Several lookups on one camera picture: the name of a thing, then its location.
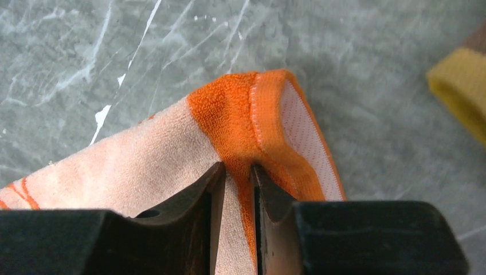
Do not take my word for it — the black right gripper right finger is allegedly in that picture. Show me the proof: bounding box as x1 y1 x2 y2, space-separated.
250 165 469 274

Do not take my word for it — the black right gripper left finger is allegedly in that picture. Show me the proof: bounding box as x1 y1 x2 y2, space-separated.
1 162 226 274

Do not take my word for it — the orange white patterned towel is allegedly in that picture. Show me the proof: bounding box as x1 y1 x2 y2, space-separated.
1 69 345 274

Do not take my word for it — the yellow brown towel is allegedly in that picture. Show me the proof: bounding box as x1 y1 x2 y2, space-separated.
426 23 485 145

